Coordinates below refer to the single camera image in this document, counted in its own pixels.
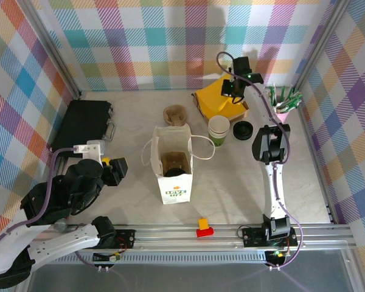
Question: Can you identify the white paper takeout bag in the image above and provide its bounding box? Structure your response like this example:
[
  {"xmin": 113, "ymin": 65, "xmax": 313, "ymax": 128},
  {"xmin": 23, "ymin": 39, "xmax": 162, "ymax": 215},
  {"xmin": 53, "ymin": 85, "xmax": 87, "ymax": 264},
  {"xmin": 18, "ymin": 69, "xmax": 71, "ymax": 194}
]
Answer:
[{"xmin": 141, "ymin": 123, "xmax": 216, "ymax": 206}]

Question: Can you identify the yellow paper napkin stack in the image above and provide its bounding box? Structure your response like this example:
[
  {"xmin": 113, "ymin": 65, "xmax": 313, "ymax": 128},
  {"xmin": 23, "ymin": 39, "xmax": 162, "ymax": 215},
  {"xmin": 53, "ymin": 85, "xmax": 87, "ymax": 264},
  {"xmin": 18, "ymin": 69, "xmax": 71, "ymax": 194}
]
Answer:
[{"xmin": 200, "ymin": 102, "xmax": 246, "ymax": 119}]

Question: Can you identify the yellow napkin stack in box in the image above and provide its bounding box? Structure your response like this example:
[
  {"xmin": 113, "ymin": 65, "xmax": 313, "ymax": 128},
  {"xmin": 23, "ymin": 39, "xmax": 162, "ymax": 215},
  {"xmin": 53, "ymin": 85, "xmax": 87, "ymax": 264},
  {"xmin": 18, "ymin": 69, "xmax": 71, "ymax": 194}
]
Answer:
[{"xmin": 190, "ymin": 91, "xmax": 251, "ymax": 125}]

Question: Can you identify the green white paper cup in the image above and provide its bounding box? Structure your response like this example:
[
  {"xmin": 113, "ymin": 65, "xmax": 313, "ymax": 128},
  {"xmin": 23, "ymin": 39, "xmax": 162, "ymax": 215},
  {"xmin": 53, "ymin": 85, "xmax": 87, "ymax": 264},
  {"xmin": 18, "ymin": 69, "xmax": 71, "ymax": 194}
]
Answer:
[
  {"xmin": 209, "ymin": 130, "xmax": 229, "ymax": 148},
  {"xmin": 208, "ymin": 115, "xmax": 231, "ymax": 134}
]

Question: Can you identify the black carrying case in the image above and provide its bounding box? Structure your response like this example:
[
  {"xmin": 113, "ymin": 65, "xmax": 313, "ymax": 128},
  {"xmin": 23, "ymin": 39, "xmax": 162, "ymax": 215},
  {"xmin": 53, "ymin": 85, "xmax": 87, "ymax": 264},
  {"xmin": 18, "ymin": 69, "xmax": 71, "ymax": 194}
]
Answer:
[{"xmin": 50, "ymin": 99, "xmax": 117, "ymax": 156}]

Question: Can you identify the small electronics board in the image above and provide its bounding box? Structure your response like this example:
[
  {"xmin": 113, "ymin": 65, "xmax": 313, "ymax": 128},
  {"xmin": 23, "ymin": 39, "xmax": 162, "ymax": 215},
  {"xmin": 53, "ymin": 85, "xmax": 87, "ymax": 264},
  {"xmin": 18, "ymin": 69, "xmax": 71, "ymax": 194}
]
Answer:
[
  {"xmin": 266, "ymin": 251, "xmax": 288, "ymax": 264},
  {"xmin": 92, "ymin": 252, "xmax": 122, "ymax": 263}
]

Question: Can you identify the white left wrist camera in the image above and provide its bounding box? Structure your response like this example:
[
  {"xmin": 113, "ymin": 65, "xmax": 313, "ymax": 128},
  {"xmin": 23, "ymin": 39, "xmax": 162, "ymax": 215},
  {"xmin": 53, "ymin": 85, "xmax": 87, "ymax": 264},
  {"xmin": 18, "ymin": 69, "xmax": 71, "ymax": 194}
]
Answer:
[{"xmin": 74, "ymin": 139, "xmax": 106, "ymax": 162}]

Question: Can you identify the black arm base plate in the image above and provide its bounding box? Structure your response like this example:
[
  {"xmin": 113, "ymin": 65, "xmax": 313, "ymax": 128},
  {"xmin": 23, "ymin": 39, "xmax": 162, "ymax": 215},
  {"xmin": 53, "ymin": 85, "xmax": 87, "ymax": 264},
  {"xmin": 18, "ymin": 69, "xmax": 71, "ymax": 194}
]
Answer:
[
  {"xmin": 80, "ymin": 229, "xmax": 137, "ymax": 249},
  {"xmin": 242, "ymin": 227, "xmax": 299, "ymax": 248}
]

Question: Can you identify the aluminium frame post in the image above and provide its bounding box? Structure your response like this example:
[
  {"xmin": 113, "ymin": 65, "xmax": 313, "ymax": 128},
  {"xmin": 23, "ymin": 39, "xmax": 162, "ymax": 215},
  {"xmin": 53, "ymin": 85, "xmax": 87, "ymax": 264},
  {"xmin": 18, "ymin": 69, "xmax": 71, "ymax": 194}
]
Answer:
[
  {"xmin": 23, "ymin": 0, "xmax": 83, "ymax": 99},
  {"xmin": 291, "ymin": 0, "xmax": 352, "ymax": 89}
]

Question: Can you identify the long aluminium base rail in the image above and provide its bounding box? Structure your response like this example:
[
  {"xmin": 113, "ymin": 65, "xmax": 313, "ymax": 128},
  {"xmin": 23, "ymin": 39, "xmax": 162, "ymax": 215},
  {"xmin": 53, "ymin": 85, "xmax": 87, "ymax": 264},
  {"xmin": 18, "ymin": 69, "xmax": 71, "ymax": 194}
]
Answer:
[{"xmin": 20, "ymin": 224, "xmax": 358, "ymax": 254}]

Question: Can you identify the grey slotted cable duct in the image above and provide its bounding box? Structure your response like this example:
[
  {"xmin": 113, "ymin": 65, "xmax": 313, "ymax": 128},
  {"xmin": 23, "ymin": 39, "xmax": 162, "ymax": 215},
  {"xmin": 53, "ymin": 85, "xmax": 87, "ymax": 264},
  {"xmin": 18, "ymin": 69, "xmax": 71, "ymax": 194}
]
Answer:
[{"xmin": 33, "ymin": 254, "xmax": 353, "ymax": 265}]

